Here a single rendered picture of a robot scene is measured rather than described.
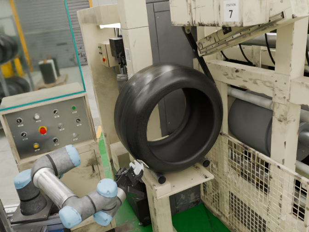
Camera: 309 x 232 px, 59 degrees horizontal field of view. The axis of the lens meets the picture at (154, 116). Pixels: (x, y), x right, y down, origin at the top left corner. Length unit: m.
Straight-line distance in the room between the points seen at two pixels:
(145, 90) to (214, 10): 0.46
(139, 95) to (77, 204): 0.54
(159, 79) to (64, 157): 0.58
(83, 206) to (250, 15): 0.95
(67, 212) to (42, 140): 1.05
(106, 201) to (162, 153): 0.70
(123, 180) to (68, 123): 0.87
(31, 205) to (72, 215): 0.80
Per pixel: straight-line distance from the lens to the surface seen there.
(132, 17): 1.58
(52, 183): 1.19
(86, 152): 2.04
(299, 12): 1.21
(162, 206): 2.09
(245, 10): 1.16
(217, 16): 1.28
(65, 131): 2.00
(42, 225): 1.86
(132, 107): 1.26
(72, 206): 1.03
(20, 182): 1.73
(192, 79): 1.33
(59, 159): 1.35
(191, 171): 1.69
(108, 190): 1.04
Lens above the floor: 1.75
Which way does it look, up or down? 22 degrees down
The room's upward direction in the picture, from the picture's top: 7 degrees counter-clockwise
